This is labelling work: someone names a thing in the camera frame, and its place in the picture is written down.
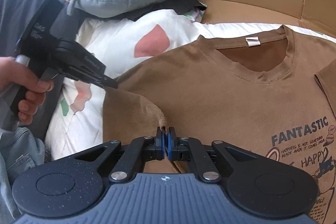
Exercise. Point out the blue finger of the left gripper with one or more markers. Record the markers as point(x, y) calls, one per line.
point(102, 81)

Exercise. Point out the cream bear print blanket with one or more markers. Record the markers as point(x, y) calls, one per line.
point(121, 45)

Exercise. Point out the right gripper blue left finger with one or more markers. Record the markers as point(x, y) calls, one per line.
point(159, 144)

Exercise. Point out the person's left hand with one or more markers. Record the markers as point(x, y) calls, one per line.
point(23, 90)

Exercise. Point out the grey green garment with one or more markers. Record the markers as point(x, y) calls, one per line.
point(20, 151)

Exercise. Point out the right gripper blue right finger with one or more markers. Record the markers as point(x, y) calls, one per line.
point(172, 144)

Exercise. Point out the brown printed t-shirt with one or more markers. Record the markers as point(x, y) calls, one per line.
point(276, 99)

